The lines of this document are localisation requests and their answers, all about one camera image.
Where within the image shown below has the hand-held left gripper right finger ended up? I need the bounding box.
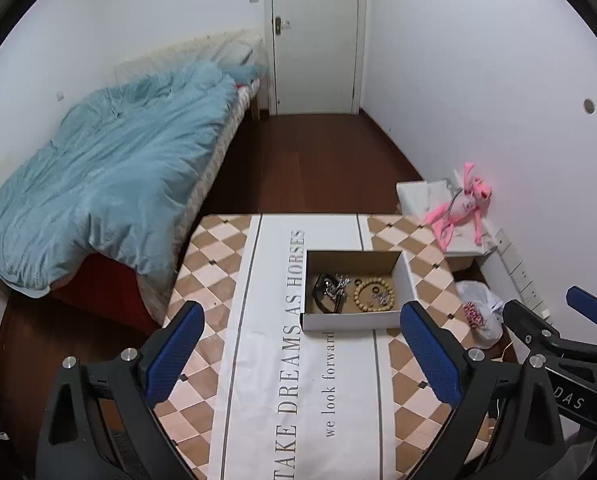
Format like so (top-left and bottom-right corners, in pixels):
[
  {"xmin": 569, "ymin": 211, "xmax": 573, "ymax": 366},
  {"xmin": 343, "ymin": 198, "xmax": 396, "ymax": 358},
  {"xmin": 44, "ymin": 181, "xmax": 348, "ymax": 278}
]
[{"xmin": 400, "ymin": 301, "xmax": 565, "ymax": 480}]

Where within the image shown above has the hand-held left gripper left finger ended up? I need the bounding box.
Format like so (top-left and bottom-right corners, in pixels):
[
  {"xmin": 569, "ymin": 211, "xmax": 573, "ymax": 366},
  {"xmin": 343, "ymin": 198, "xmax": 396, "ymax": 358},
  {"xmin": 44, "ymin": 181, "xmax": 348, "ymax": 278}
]
[{"xmin": 36, "ymin": 300, "xmax": 206, "ymax": 480}]

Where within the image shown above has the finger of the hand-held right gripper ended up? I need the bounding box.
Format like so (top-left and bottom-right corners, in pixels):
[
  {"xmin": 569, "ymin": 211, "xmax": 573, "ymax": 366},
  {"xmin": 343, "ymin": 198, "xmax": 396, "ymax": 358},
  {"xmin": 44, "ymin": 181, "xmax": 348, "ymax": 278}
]
[
  {"xmin": 566, "ymin": 286, "xmax": 597, "ymax": 329},
  {"xmin": 502, "ymin": 299, "xmax": 569, "ymax": 358}
]

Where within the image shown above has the white cardboard box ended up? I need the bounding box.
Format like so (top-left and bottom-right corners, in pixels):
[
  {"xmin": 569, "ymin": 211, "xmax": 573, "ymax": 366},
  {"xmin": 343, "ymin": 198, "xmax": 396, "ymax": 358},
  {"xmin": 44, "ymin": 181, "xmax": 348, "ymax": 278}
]
[{"xmin": 298, "ymin": 249, "xmax": 420, "ymax": 332}]

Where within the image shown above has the wooden bead bracelet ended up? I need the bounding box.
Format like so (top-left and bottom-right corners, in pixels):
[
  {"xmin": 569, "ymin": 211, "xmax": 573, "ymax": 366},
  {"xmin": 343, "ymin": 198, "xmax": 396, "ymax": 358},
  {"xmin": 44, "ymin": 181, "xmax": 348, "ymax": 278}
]
[{"xmin": 353, "ymin": 281, "xmax": 396, "ymax": 314}]

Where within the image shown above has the black wristband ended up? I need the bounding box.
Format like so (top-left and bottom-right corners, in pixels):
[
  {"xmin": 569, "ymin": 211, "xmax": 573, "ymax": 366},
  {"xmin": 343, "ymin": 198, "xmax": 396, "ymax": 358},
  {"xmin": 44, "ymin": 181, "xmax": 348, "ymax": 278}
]
[{"xmin": 314, "ymin": 273, "xmax": 347, "ymax": 314}]

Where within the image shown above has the white power strip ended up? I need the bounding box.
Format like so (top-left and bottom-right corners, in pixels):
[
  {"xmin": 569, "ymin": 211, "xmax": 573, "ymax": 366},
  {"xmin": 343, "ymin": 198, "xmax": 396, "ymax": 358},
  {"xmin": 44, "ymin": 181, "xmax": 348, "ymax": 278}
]
[{"xmin": 493, "ymin": 227, "xmax": 552, "ymax": 319}]

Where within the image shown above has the white plastic bag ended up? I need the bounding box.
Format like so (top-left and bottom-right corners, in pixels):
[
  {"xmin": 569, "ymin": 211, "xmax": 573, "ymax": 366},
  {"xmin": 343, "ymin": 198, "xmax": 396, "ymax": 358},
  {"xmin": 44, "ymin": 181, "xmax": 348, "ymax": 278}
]
[{"xmin": 455, "ymin": 280, "xmax": 505, "ymax": 350}]

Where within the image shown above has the checkered printed tablecloth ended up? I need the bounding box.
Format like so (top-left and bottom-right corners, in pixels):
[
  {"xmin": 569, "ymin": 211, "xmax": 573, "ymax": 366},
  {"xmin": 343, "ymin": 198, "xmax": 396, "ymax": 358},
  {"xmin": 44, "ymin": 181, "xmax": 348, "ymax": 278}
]
[{"xmin": 153, "ymin": 213, "xmax": 485, "ymax": 480}]

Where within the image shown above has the brown cardboard box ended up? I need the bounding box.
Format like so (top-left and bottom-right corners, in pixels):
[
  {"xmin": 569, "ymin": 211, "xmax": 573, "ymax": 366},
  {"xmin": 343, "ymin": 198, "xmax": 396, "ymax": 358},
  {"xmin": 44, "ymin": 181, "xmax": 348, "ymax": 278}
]
[{"xmin": 446, "ymin": 252, "xmax": 485, "ymax": 274}]

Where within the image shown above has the bed with red base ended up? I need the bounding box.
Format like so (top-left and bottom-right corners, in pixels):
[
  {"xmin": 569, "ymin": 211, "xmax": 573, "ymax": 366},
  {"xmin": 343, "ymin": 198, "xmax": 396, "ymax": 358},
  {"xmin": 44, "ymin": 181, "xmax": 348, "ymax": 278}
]
[{"xmin": 0, "ymin": 29, "xmax": 270, "ymax": 334}]

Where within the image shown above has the pink plush toy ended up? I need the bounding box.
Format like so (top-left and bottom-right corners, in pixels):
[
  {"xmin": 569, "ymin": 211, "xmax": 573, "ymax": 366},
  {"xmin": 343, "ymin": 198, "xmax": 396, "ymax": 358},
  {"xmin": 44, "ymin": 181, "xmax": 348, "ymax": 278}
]
[{"xmin": 425, "ymin": 161, "xmax": 494, "ymax": 254}]

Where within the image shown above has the white foam box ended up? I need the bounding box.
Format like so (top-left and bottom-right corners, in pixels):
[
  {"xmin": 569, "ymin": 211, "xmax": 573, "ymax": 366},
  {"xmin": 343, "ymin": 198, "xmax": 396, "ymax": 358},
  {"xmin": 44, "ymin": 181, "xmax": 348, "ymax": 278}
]
[{"xmin": 396, "ymin": 178, "xmax": 502, "ymax": 257}]

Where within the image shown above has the light blue duvet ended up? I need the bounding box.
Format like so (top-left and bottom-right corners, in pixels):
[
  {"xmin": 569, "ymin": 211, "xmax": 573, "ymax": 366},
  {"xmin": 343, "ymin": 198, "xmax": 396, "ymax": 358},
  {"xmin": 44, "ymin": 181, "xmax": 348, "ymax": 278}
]
[{"xmin": 0, "ymin": 62, "xmax": 262, "ymax": 299}]

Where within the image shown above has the white pillow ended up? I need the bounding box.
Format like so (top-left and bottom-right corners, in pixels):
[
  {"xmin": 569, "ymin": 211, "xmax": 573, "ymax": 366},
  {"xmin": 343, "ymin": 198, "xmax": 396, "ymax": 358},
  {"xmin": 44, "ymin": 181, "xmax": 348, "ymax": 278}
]
[{"xmin": 212, "ymin": 34, "xmax": 265, "ymax": 69}]

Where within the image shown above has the white door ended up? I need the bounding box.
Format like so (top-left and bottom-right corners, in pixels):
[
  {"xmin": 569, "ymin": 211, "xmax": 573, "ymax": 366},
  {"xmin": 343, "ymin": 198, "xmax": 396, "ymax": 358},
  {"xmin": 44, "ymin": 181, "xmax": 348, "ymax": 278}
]
[{"xmin": 263, "ymin": 0, "xmax": 368, "ymax": 116}]

